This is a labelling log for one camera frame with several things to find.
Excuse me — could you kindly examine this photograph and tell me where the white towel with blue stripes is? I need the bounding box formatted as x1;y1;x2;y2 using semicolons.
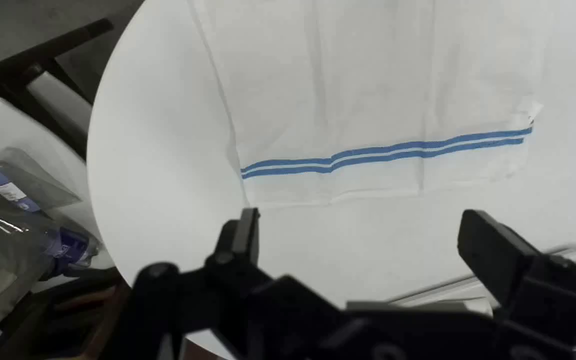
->
191;0;549;206

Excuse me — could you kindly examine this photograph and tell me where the clear plastic bag with items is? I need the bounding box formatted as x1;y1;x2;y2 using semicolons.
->
0;149;98;320

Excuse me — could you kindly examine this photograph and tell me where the black metal frame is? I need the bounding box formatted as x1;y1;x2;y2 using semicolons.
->
0;18;112;159

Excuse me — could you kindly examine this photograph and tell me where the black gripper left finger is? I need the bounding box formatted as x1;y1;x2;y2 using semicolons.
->
206;208;260;280

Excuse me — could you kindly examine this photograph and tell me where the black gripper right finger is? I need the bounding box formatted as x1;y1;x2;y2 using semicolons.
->
458;210;576;308

